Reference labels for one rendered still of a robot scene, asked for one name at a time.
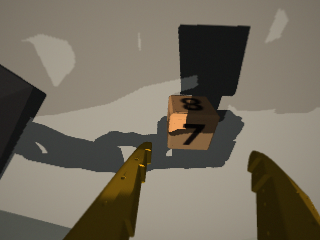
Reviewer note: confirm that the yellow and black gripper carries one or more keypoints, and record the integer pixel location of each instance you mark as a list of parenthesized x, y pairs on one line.
[(284, 211)]

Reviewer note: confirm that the brown number cube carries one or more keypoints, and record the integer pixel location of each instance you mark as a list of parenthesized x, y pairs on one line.
[(191, 122)]

